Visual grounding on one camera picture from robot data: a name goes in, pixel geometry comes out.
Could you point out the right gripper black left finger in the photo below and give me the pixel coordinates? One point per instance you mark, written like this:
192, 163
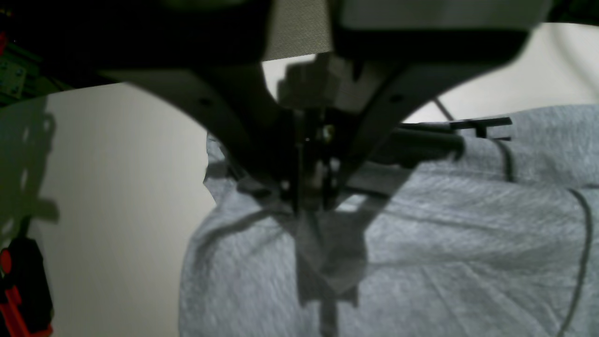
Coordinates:
234, 104

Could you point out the orange black clamp upper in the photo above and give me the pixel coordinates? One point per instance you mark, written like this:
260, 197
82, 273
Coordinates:
25, 298

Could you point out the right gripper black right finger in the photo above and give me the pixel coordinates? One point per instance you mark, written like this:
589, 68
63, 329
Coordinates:
368, 115

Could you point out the grey T-shirt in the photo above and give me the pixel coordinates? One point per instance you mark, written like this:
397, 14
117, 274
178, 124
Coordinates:
492, 237

